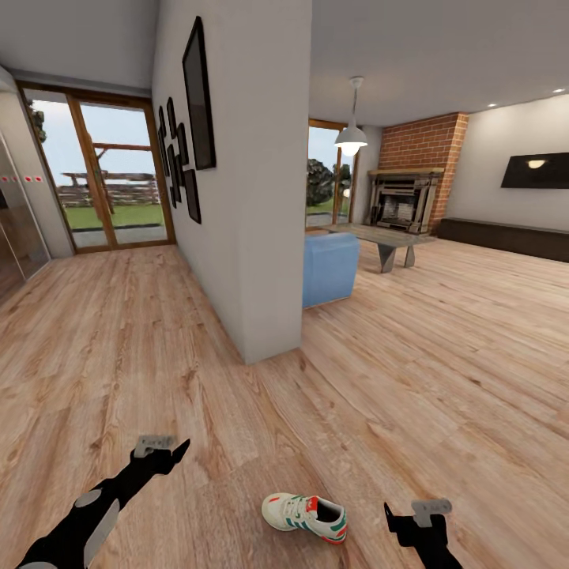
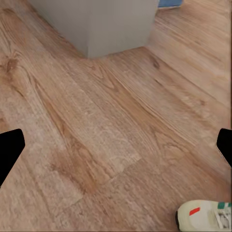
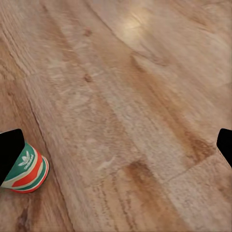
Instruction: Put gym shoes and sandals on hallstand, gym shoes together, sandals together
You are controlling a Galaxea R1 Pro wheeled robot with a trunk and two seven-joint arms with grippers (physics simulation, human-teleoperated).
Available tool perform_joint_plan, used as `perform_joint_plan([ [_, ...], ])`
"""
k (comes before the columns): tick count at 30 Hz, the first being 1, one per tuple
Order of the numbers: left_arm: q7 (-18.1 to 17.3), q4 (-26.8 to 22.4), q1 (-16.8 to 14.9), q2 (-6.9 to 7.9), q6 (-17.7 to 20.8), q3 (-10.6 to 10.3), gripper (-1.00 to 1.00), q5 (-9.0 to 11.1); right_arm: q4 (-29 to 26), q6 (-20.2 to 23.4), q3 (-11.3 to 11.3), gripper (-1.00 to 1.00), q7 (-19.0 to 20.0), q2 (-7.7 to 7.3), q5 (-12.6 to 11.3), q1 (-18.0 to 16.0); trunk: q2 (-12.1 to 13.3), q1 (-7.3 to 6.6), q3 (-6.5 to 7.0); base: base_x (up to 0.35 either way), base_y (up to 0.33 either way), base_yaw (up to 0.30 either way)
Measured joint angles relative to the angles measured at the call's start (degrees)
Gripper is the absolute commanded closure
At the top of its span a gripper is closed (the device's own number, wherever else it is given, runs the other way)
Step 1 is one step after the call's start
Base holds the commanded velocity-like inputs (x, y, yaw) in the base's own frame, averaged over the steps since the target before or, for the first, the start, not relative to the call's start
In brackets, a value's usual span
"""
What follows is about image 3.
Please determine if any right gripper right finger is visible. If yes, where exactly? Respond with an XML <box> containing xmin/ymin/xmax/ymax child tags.
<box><xmin>217</xmin><ymin>128</ymin><xmax>232</xmax><ymax>167</ymax></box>

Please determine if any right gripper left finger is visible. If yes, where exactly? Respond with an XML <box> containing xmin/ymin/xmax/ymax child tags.
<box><xmin>0</xmin><ymin>129</ymin><xmax>25</xmax><ymax>186</ymax></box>

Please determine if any gym shoe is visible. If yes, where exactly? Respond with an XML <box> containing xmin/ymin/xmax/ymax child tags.
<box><xmin>1</xmin><ymin>142</ymin><xmax>50</xmax><ymax>194</ymax></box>

